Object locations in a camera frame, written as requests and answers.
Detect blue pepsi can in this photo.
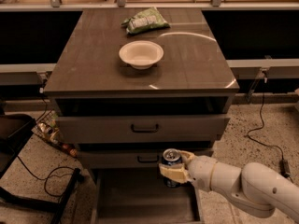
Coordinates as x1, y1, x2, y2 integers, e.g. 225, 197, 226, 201
162, 148, 182, 188

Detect middle grey drawer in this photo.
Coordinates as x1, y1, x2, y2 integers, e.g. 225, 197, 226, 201
76, 147, 215, 170

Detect black cable on floor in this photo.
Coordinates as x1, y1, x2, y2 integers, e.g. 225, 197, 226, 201
16, 155, 78, 199

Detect wire basket with items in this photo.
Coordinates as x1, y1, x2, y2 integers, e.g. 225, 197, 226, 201
34, 110, 77, 158

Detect bottom open drawer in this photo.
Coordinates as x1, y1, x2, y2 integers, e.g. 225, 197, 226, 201
91, 168, 204, 224

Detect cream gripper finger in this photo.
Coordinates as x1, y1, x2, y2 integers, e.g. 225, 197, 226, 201
180, 150, 195, 166
159, 163, 191, 184

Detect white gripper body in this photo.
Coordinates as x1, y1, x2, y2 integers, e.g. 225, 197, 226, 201
187, 156, 217, 192

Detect white paper bowl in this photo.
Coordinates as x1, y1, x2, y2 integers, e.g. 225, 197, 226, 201
119, 40, 164, 70

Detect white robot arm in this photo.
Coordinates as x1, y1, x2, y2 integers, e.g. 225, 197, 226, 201
159, 150, 299, 222

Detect grey drawer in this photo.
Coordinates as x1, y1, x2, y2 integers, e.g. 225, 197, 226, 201
76, 147, 215, 170
57, 115, 229, 144

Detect black chair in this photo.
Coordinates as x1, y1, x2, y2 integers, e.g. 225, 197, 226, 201
0, 113, 82, 224

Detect green chip bag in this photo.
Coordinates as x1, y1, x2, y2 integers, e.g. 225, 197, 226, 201
121, 7, 170, 35

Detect grey drawer cabinet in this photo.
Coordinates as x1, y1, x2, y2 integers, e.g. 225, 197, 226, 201
43, 7, 240, 224

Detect top grey drawer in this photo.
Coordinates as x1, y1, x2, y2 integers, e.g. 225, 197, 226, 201
57, 115, 229, 144

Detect black power adapter cable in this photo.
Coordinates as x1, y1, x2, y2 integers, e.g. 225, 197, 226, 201
243, 68, 299, 185

